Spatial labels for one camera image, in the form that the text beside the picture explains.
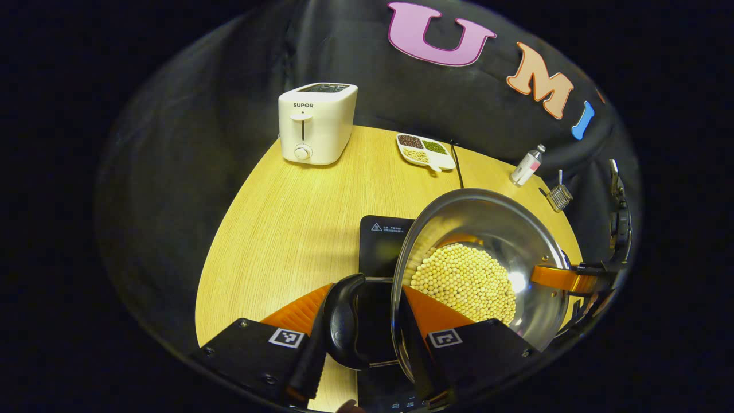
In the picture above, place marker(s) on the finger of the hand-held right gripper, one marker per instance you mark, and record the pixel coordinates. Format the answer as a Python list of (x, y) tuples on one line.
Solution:
[(562, 278)]

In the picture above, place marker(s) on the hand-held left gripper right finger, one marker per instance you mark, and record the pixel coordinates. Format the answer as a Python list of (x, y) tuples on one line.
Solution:
[(424, 370)]

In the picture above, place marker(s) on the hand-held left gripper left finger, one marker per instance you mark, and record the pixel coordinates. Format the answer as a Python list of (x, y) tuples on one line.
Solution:
[(307, 367)]

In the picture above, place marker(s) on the black induction cooktop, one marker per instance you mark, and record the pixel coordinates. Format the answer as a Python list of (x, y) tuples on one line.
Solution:
[(381, 246)]

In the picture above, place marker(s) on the small clear grid holder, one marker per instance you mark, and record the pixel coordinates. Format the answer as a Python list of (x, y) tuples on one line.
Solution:
[(559, 198)]

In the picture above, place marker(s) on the heap of yellow soybeans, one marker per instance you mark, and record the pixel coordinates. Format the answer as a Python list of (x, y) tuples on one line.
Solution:
[(464, 284)]

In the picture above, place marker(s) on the clear bottle with pink label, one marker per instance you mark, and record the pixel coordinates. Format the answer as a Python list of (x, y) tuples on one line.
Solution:
[(526, 166)]

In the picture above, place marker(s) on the white divided bean dish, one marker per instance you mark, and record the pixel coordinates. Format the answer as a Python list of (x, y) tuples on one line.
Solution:
[(427, 152)]

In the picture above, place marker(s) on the white toaster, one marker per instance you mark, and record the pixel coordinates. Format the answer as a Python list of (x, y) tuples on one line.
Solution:
[(315, 123)]

